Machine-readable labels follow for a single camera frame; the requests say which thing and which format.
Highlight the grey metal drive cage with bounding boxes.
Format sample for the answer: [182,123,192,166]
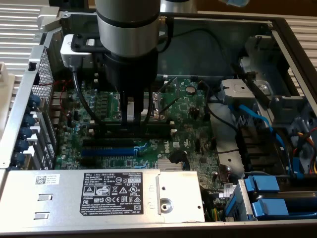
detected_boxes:
[237,34,317,179]

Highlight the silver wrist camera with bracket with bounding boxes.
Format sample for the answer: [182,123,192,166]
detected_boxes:
[60,34,106,68]

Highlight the black wrist connector cable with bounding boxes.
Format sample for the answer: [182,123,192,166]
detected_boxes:
[158,15,175,53]

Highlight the blue plastic rail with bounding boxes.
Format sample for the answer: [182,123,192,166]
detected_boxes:
[223,194,239,222]

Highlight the thin red wire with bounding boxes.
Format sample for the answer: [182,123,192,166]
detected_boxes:
[39,76,77,117]

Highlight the silver finned chipset heatsink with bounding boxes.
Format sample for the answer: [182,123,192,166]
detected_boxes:
[157,158,188,172]

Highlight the black wire with plug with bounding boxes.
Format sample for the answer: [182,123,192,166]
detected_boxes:
[158,27,236,75]

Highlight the grey metal PC case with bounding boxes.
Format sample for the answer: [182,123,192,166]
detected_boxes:
[0,6,317,235]

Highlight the orange red yellow wires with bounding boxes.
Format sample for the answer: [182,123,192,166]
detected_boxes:
[292,130,317,175]

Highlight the metal CPU socket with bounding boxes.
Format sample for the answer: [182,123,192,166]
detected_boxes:
[112,91,166,121]

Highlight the green RAM stick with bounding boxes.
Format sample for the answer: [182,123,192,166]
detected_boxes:
[95,121,172,138]

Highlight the metal port connector block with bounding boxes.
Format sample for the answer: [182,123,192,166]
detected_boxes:
[49,91,68,131]

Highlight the blue expansion slot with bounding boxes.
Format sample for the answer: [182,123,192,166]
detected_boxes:
[80,146,136,157]

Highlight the short black expansion slot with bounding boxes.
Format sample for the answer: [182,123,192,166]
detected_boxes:
[79,157,98,168]

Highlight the black metal strut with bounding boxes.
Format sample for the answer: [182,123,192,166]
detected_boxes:
[230,63,272,106]

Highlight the black connector with cable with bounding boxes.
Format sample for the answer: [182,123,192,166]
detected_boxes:
[169,149,191,172]

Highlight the light blue flat wire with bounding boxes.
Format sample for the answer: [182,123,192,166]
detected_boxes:
[227,103,304,179]

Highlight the green motherboard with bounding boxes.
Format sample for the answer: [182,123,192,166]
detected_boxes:
[51,76,222,191]

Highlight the grey metal latch bracket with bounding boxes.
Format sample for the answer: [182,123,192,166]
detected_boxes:
[219,78,257,106]

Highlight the yellow black power wires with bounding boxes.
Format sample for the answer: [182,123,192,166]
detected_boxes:
[205,188,225,222]

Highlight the blue drive caddy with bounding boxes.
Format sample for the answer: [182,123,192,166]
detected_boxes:
[250,197,290,219]
[243,175,281,193]

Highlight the long black expansion slot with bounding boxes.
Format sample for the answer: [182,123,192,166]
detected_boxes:
[82,137,135,148]

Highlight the silver power supply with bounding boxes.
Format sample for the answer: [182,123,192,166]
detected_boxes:
[0,168,206,228]

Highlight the long thin black wire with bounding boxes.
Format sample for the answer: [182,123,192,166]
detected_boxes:
[198,79,240,132]

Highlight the silver disk bay frame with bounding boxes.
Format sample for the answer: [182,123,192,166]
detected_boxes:
[224,175,317,223]

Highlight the black plastic drive bracket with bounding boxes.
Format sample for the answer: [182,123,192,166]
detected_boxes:
[234,124,292,176]

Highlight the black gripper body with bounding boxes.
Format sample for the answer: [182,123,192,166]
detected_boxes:
[103,48,159,93]

